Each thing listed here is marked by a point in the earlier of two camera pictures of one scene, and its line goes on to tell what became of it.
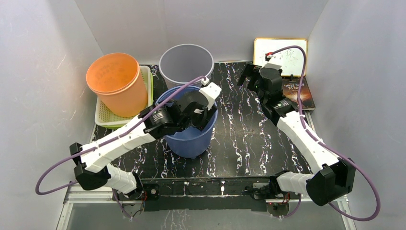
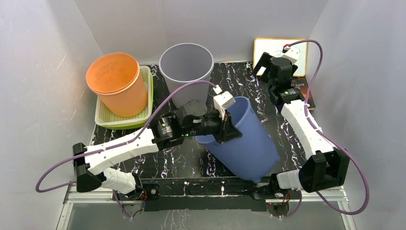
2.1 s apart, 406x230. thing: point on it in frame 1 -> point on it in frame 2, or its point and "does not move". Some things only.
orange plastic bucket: x=116 y=78 does not move
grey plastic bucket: x=181 y=64 does not move
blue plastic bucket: x=191 y=143 -> x=250 y=156
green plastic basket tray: x=103 y=118 does not move
